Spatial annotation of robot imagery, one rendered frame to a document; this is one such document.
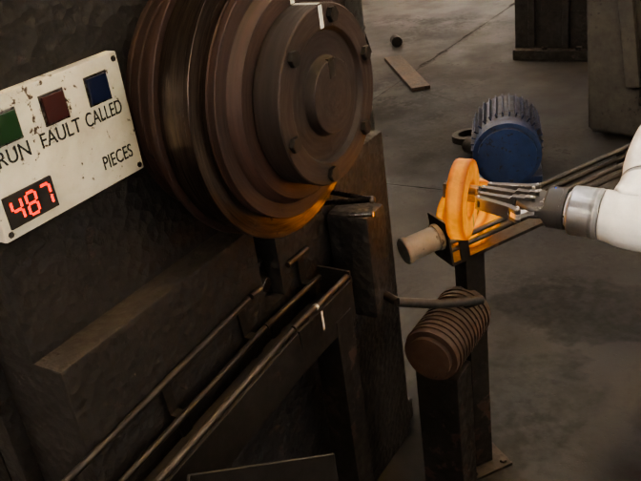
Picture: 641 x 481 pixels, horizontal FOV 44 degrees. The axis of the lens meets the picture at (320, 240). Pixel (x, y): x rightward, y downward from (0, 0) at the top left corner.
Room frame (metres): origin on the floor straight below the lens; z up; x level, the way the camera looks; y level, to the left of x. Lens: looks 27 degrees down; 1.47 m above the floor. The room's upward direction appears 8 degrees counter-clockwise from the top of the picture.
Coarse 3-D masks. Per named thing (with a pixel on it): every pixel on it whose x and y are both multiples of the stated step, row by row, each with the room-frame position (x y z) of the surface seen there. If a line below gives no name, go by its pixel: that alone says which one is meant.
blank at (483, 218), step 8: (480, 184) 1.54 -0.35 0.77; (440, 200) 1.54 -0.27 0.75; (440, 208) 1.53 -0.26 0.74; (440, 216) 1.52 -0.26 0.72; (480, 216) 1.56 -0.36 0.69; (488, 216) 1.54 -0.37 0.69; (496, 216) 1.55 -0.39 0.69; (480, 224) 1.54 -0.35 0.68; (496, 224) 1.55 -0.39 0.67; (480, 232) 1.53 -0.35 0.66; (480, 240) 1.53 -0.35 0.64
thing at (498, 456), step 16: (480, 256) 1.52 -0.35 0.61; (464, 272) 1.52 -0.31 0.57; (480, 272) 1.52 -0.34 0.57; (480, 288) 1.52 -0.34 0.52; (480, 352) 1.52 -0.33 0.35; (480, 368) 1.52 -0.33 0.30; (480, 384) 1.52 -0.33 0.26; (480, 400) 1.52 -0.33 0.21; (480, 416) 1.52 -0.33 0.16; (480, 432) 1.52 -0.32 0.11; (480, 448) 1.52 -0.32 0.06; (496, 448) 1.57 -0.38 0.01; (480, 464) 1.51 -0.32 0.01; (496, 464) 1.51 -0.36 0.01
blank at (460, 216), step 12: (456, 168) 1.34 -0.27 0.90; (468, 168) 1.34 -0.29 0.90; (456, 180) 1.32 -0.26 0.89; (468, 180) 1.34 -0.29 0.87; (456, 192) 1.30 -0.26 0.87; (456, 204) 1.29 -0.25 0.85; (468, 204) 1.38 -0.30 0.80; (456, 216) 1.29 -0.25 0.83; (468, 216) 1.35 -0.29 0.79; (456, 228) 1.29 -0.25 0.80; (468, 228) 1.33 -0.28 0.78
